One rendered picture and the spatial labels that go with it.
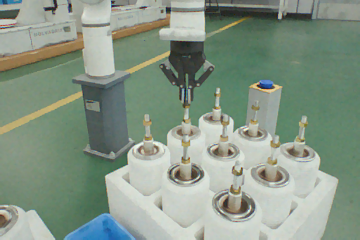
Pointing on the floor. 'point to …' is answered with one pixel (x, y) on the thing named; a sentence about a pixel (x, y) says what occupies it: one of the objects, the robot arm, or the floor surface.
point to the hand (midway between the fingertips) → (186, 94)
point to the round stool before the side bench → (210, 3)
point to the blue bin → (101, 230)
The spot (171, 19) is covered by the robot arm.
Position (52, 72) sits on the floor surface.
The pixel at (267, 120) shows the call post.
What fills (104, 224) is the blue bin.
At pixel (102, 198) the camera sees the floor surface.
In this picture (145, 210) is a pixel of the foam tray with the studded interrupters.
